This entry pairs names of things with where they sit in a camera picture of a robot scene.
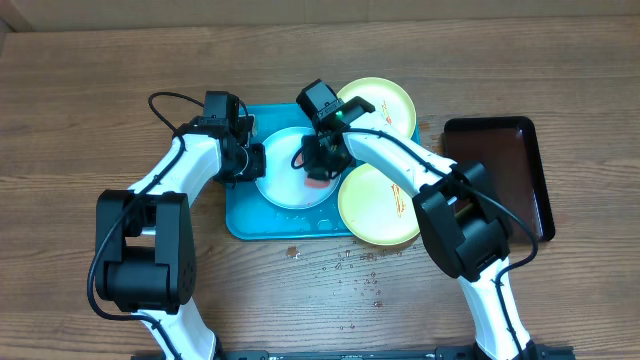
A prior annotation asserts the pink green scrub sponge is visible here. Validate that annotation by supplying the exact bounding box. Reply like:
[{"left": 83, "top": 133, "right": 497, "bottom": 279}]
[{"left": 304, "top": 173, "right": 331, "bottom": 189}]

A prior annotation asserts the light blue plate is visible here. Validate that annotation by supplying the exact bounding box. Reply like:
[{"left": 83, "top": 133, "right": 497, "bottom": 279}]
[{"left": 256, "top": 127, "right": 340, "bottom": 210}]

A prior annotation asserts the yellow plate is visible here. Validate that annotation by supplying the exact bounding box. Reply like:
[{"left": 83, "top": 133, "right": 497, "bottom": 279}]
[
  {"left": 338, "top": 164, "right": 419, "bottom": 246},
  {"left": 337, "top": 77, "right": 417, "bottom": 138}
]

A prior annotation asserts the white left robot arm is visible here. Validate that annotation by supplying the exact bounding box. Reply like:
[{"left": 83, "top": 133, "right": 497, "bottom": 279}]
[{"left": 87, "top": 114, "right": 265, "bottom": 359}]

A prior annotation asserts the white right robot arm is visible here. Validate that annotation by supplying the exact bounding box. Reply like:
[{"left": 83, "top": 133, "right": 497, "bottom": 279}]
[{"left": 300, "top": 109, "right": 537, "bottom": 359}]

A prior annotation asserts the black water tray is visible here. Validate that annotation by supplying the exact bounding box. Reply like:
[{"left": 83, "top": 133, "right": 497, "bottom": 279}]
[{"left": 443, "top": 116, "right": 556, "bottom": 242}]

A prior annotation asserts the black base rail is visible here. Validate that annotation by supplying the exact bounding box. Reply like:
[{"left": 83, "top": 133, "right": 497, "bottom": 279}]
[{"left": 130, "top": 343, "right": 576, "bottom": 360}]

